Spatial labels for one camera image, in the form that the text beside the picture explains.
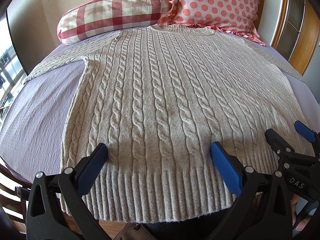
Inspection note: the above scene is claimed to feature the beige cable knit sweater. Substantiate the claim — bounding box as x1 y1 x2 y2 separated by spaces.
29 25 313 223

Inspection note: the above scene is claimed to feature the person's right hand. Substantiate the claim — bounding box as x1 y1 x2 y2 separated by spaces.
291 194 316 232

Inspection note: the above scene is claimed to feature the dark wooden chair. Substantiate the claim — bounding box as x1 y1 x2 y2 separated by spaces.
1 158 30 236

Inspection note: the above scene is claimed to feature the lavender bed sheet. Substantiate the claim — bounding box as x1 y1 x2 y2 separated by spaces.
1 45 319 179

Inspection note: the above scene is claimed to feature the wooden headboard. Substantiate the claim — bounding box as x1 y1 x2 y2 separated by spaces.
254 0 319 75

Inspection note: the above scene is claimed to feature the window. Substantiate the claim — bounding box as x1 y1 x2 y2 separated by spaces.
0 14 27 126

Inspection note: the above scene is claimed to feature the pink polka dot pillow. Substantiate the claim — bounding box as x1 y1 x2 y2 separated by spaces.
159 0 264 46

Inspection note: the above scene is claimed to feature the red white plaid pillow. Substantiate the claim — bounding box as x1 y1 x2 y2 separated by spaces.
57 0 170 45

